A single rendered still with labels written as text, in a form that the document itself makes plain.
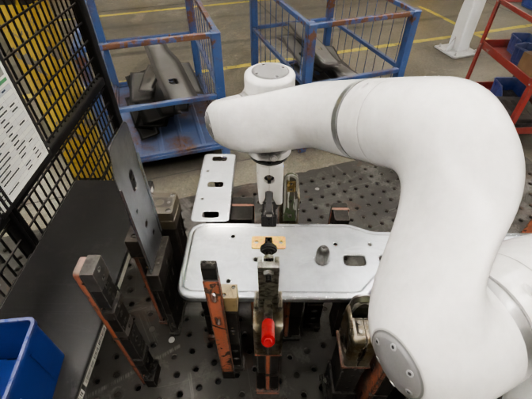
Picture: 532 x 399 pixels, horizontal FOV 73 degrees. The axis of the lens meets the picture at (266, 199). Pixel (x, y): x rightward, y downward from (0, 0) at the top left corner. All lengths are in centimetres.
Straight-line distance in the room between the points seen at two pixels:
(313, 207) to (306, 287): 63
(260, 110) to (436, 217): 29
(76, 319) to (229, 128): 50
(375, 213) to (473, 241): 116
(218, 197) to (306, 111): 60
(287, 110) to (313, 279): 46
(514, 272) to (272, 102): 33
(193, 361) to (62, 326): 39
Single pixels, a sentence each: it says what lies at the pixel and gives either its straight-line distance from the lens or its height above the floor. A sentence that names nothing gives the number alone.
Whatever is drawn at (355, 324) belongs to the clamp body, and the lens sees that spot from 72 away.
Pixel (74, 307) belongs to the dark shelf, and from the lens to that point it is 86.
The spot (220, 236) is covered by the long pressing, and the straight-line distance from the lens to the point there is 92.
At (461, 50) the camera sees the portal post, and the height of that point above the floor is 4.
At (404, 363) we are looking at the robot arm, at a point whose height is 143.
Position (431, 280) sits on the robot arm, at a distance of 29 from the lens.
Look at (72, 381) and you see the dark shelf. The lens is 78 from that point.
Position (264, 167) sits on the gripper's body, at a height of 127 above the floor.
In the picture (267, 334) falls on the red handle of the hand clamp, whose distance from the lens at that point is 60.
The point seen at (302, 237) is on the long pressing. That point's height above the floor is 100.
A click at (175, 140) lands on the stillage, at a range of 276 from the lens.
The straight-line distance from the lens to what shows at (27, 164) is 98.
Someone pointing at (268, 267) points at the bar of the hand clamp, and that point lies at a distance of 59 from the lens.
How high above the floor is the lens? 170
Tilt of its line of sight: 44 degrees down
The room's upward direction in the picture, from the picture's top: straight up
